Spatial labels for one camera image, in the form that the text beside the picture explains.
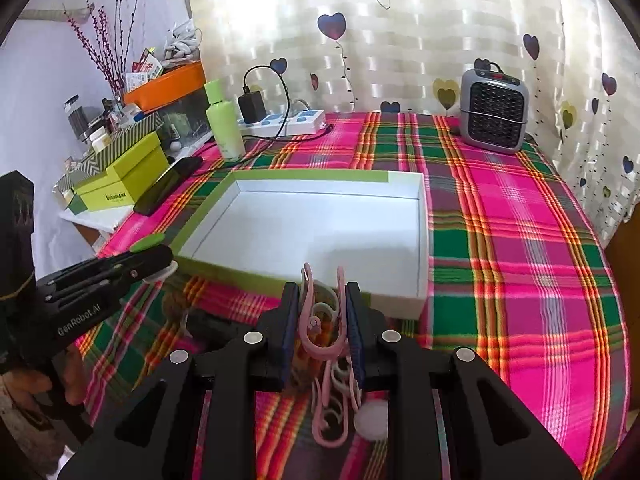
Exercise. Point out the red dried flower branches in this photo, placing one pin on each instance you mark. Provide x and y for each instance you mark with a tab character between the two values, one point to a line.
107	41

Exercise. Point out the green and white shallow box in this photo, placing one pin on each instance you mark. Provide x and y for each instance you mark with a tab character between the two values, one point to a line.
258	228

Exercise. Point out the heart pattern curtain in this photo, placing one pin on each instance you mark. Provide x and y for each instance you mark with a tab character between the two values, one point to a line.
578	60

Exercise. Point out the green lotion bottle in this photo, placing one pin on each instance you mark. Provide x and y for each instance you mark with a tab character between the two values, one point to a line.
222	120

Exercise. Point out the pink plastic clip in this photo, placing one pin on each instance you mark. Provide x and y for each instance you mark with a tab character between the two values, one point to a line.
322	332

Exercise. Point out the yellow-green shoe box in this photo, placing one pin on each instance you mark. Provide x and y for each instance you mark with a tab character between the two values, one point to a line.
127	178

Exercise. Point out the small grey fan heater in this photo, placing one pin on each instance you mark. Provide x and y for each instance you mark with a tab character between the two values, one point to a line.
493	109

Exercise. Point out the person's hand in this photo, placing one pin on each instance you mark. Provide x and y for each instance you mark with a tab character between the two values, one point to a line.
27	425

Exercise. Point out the white round cap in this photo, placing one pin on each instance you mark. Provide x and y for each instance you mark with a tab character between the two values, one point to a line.
371	421

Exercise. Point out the orange storage bin lid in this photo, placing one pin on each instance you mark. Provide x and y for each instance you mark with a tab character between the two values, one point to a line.
168	88

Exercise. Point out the green mushroom-shaped knob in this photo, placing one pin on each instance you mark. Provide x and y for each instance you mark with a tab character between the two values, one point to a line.
151	259

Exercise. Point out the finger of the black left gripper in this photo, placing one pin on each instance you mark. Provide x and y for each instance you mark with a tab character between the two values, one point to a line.
82	296

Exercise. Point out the white power strip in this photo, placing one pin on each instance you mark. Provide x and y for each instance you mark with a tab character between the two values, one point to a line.
304	123

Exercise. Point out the striped grey box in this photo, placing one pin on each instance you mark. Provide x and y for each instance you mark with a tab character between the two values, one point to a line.
96	162

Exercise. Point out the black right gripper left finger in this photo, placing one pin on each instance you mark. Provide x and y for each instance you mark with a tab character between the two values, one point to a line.
195	418

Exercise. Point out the large walnut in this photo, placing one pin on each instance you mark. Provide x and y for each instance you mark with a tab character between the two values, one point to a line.
175	306

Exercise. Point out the black smartphone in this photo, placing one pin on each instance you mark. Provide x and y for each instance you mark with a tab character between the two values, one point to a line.
166	184

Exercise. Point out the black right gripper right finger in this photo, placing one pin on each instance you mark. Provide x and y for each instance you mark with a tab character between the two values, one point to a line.
448	410

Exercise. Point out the black charger plug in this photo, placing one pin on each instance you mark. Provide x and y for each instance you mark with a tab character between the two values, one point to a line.
252	106

